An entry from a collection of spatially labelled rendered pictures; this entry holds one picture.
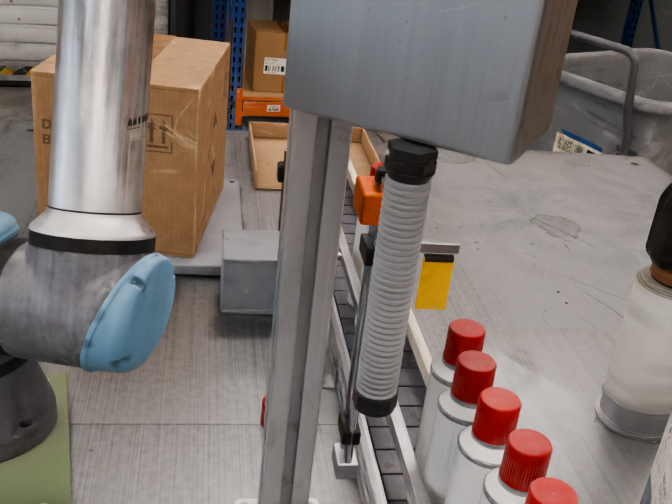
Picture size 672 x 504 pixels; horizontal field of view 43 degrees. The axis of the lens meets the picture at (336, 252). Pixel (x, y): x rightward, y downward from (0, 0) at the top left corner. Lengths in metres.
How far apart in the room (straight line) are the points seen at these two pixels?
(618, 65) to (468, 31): 3.16
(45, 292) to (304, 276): 0.24
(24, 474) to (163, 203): 0.53
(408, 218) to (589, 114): 2.56
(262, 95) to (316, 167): 3.91
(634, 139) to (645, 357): 2.06
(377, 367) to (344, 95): 0.20
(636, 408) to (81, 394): 0.65
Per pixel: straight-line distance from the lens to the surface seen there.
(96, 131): 0.79
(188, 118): 1.25
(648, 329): 0.98
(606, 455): 1.01
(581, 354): 1.18
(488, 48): 0.54
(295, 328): 0.73
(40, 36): 5.10
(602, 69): 3.61
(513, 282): 1.44
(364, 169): 1.80
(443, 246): 0.78
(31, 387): 0.94
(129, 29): 0.80
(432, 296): 0.81
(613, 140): 3.07
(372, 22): 0.56
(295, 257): 0.69
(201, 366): 1.12
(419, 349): 1.04
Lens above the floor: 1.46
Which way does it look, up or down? 26 degrees down
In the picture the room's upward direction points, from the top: 7 degrees clockwise
